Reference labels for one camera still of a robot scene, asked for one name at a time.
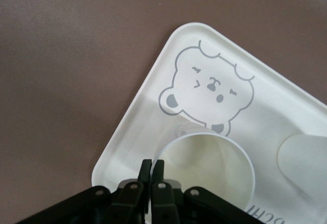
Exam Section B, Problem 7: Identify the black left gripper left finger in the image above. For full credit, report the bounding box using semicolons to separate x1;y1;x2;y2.
11;159;152;224

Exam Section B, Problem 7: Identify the white tray with bear print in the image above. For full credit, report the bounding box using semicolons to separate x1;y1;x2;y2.
91;21;327;224

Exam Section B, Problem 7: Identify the white paper cup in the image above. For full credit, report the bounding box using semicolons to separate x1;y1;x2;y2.
152;123;256;207
276;133;327;197

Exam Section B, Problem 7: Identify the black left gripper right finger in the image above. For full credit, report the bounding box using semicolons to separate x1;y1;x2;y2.
151;159;256;224

